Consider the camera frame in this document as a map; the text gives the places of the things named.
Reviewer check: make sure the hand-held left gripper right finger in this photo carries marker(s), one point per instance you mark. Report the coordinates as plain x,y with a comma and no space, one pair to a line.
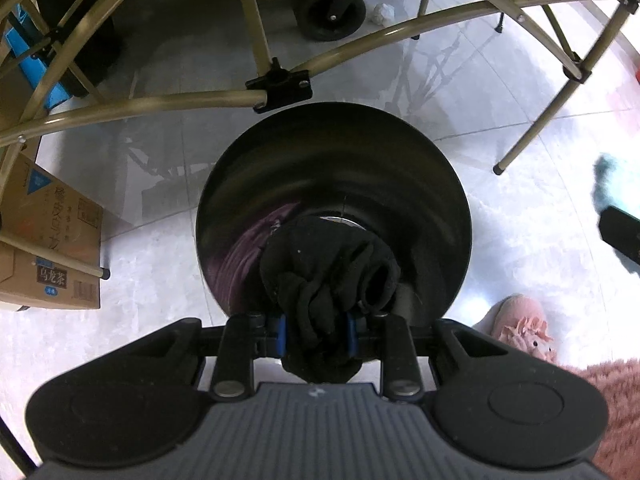
351,336

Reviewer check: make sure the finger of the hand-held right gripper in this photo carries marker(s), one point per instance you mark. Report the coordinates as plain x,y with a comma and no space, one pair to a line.
620,232

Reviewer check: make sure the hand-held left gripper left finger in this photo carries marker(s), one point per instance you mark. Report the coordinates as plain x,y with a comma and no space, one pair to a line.
282,335

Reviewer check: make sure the fluffy plush toy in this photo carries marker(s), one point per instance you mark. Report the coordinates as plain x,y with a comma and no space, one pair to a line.
612,175

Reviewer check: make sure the black sock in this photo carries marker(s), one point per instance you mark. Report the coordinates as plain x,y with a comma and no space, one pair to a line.
320,280

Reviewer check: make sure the purple knitted pouch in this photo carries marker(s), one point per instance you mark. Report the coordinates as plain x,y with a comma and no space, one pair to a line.
240,260

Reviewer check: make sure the black round bin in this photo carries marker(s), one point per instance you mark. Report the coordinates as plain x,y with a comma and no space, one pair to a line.
325,160

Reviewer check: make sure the pink fluffy slipper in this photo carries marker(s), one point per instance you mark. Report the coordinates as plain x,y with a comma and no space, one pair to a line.
520,325

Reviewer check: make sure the pink fuzzy trouser leg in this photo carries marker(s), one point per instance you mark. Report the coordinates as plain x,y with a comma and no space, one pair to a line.
620,410

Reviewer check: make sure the printed cardboard box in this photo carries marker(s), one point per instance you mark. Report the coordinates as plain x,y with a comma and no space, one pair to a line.
50,210

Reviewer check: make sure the black wagon cart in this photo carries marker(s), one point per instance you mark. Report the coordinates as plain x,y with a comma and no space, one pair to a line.
325,15

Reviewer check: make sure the white crumpled paper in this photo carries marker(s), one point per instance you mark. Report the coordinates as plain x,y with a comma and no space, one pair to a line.
382,14

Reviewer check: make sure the black bag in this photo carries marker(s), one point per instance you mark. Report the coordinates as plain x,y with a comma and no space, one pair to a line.
85,45

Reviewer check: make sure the blue box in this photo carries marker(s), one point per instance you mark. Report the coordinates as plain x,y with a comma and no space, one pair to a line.
22,47

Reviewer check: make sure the tan metal table frame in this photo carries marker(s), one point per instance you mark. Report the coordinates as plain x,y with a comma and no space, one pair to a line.
280,85

